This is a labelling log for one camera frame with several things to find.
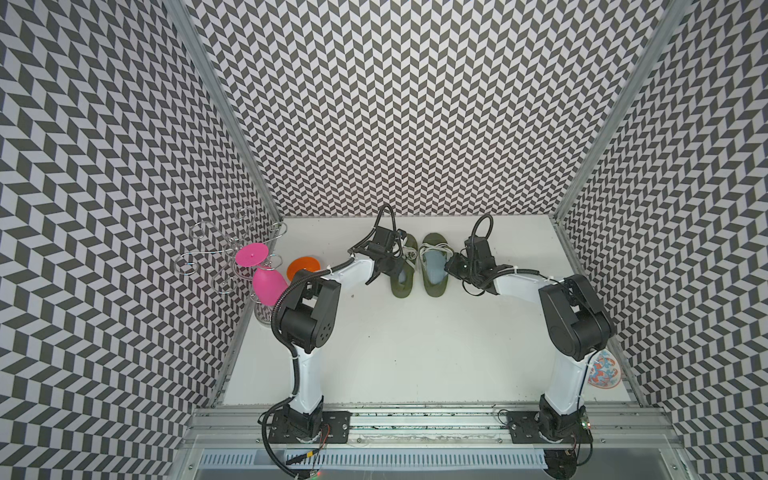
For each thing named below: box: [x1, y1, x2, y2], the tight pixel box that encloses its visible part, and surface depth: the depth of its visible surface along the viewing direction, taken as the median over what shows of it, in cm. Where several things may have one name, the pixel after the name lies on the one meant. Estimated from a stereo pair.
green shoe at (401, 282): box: [390, 234, 419, 299], surface depth 99 cm
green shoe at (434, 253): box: [419, 232, 454, 298], surface depth 101 cm
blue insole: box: [424, 250, 447, 285], surface depth 102 cm
